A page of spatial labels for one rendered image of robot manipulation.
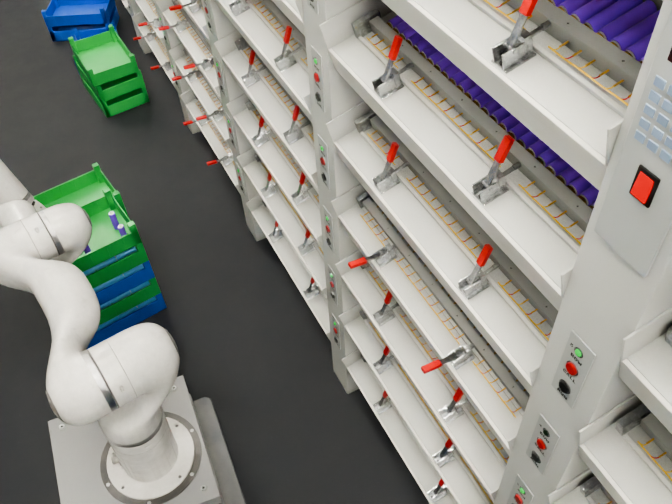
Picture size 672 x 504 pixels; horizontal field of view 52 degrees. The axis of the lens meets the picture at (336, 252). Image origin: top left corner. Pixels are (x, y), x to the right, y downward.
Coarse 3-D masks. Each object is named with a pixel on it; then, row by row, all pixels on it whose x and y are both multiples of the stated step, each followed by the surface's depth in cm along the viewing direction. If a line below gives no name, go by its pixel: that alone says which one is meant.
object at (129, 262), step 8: (136, 248) 204; (128, 256) 202; (136, 256) 204; (144, 256) 206; (112, 264) 200; (120, 264) 202; (128, 264) 204; (136, 264) 206; (96, 272) 198; (104, 272) 200; (112, 272) 202; (120, 272) 204; (88, 280) 198; (96, 280) 200; (104, 280) 202
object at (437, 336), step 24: (360, 192) 143; (360, 216) 143; (360, 240) 140; (408, 288) 130; (408, 312) 128; (432, 312) 126; (432, 336) 124; (456, 336) 122; (480, 384) 116; (480, 408) 114; (504, 408) 113; (504, 432) 111
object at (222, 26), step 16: (208, 0) 177; (224, 16) 180; (208, 32) 190; (224, 32) 183; (224, 64) 190; (224, 80) 195; (224, 96) 203; (224, 112) 211; (240, 144) 211; (240, 192) 237; (256, 192) 228; (256, 224) 238; (256, 240) 244
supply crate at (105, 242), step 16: (96, 208) 209; (112, 208) 211; (96, 224) 207; (112, 224) 207; (128, 224) 196; (96, 240) 203; (112, 240) 202; (128, 240) 198; (80, 256) 199; (96, 256) 195; (112, 256) 198
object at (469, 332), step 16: (368, 208) 141; (384, 224) 137; (384, 240) 137; (400, 240) 134; (416, 256) 131; (416, 272) 130; (416, 288) 129; (432, 288) 126; (448, 304) 123; (464, 320) 121; (480, 352) 117; (496, 368) 114; (512, 384) 112
